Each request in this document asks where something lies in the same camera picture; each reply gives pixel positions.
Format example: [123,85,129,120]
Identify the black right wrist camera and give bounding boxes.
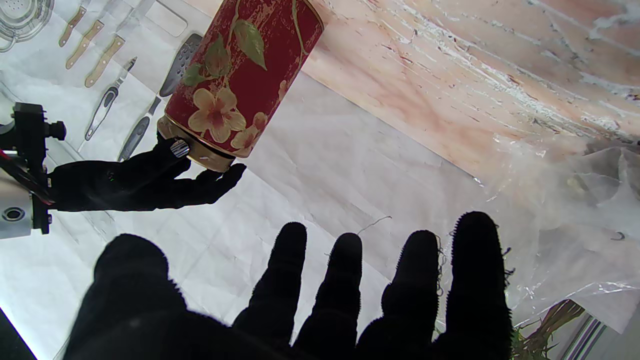
[12,102,67,236]

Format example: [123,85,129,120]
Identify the clear plastic tea bag pouch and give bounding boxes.
[477,134,640,335]

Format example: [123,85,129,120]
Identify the red floral tea tin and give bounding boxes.
[164,0,325,160]

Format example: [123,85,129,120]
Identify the red black right arm cables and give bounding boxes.
[0,149,55,207]

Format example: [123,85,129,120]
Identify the gold round tin lid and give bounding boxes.
[157,115,237,173]

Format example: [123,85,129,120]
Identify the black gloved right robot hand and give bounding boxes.
[47,132,247,213]

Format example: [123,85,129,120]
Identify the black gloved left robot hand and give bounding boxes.
[62,211,514,360]

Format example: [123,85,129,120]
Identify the white printed backdrop cloth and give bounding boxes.
[0,0,640,360]

